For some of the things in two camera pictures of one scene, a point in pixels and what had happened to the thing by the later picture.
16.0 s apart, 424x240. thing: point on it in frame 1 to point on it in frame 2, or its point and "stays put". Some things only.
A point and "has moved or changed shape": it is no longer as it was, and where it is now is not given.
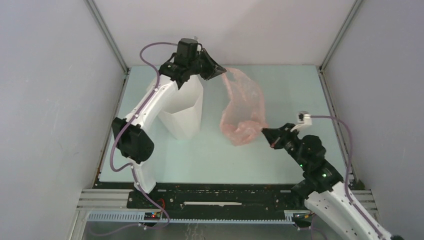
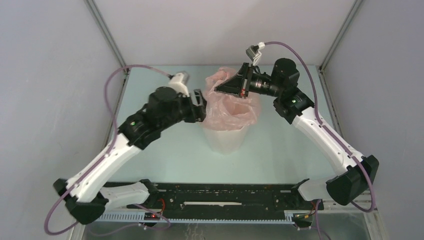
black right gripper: (272, 135) to (239, 84)
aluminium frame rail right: (340, 35) stays put
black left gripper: (213, 68) to (197, 112)
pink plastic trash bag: (244, 117) has moved or changed shape
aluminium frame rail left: (107, 34) stays put
